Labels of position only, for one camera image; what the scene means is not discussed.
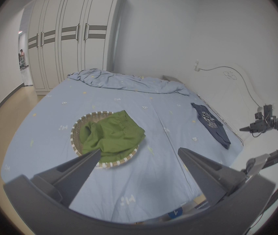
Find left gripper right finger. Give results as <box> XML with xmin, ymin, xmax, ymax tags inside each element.
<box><xmin>178</xmin><ymin>148</ymin><xmax>246</xmax><ymax>207</ymax></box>

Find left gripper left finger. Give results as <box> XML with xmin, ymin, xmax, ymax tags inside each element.
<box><xmin>31</xmin><ymin>149</ymin><xmax>102</xmax><ymax>208</ymax></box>

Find green shorts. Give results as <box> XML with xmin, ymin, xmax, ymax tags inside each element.
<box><xmin>79</xmin><ymin>110</ymin><xmax>146</xmax><ymax>163</ymax></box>

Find round woven basket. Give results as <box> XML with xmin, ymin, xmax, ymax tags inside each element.
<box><xmin>70</xmin><ymin>111</ymin><xmax>140</xmax><ymax>169</ymax></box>

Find bed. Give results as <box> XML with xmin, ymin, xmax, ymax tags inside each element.
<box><xmin>0</xmin><ymin>60</ymin><xmax>264</xmax><ymax>224</ymax></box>

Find dark blue printed T-shirt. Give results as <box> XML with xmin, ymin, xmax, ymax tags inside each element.
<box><xmin>191</xmin><ymin>102</ymin><xmax>231</xmax><ymax>149</ymax></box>

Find pale blue quilt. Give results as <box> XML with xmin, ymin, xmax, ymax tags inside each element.
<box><xmin>67</xmin><ymin>68</ymin><xmax>191</xmax><ymax>96</ymax></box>

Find white wardrobe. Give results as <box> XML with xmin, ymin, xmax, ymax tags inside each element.
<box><xmin>27</xmin><ymin>0</ymin><xmax>129</xmax><ymax>96</ymax></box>

